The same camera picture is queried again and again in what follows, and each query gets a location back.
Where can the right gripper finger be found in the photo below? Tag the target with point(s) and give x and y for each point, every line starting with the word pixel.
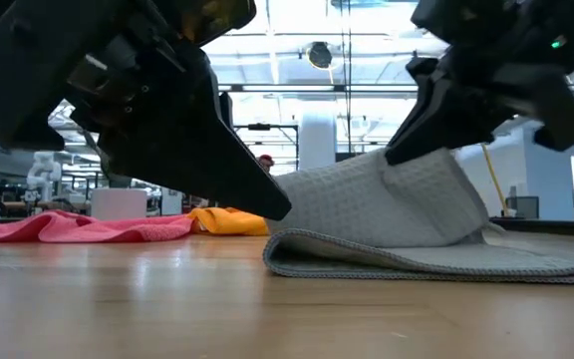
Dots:
pixel 426 70
pixel 446 124

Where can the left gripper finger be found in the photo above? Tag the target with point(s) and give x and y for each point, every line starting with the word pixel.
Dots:
pixel 227 109
pixel 192 149

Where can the grey microfiber towel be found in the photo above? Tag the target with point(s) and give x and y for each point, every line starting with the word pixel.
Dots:
pixel 367 199

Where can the pink microfiber towel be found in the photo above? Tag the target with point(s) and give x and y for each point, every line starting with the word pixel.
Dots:
pixel 78 227

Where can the orange microfiber towel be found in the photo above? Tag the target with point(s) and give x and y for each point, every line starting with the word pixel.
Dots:
pixel 227 222

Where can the person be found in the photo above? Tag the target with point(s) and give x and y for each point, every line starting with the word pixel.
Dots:
pixel 266 160

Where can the snake plant in white pot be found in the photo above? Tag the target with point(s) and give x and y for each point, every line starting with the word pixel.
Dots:
pixel 117 204

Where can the white square pillar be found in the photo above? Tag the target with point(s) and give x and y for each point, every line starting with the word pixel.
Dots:
pixel 317 139

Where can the round black ceiling lamp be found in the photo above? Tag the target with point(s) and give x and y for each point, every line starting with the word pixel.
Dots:
pixel 320 55

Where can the small dark monitor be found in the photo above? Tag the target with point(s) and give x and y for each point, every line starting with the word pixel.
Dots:
pixel 523 207

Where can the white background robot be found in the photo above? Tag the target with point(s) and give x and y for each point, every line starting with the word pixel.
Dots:
pixel 43 174

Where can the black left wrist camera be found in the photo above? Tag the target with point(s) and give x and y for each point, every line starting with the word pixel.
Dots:
pixel 212 17

